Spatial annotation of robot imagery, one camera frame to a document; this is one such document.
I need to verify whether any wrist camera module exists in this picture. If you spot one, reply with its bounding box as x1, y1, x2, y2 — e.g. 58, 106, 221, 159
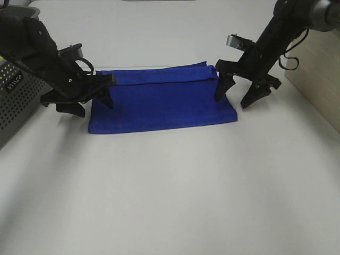
58, 43, 83, 61
226, 34, 255, 52

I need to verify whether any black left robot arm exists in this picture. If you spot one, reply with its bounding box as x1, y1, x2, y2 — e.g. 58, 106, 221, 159
1, 14, 116, 117

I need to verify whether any blue microfiber towel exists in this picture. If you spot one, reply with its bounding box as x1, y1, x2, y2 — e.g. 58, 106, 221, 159
88, 62, 238, 134

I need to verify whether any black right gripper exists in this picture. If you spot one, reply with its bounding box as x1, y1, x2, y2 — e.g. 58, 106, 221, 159
214, 43, 281, 108

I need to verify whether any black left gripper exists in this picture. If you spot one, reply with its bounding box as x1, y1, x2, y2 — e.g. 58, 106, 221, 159
39, 50, 114, 117

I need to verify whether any grey perforated laundry basket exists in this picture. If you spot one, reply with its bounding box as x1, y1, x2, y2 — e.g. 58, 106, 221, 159
1, 5, 52, 147

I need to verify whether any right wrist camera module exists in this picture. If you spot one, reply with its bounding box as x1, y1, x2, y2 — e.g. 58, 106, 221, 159
226, 34, 255, 52

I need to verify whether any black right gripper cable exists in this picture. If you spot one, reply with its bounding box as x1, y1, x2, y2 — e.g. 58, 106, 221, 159
277, 26, 310, 71

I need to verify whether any beige storage bin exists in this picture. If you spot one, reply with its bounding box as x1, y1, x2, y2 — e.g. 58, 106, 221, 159
285, 30, 339, 131

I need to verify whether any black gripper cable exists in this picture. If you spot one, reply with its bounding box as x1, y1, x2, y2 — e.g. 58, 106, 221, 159
277, 26, 310, 71
69, 57, 96, 80

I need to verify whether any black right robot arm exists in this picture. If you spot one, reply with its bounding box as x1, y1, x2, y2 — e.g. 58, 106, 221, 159
214, 1, 339, 108

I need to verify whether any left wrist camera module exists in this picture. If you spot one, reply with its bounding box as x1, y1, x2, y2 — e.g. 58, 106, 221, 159
58, 43, 83, 61

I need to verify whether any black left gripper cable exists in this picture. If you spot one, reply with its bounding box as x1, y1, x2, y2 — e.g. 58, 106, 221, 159
69, 57, 96, 80

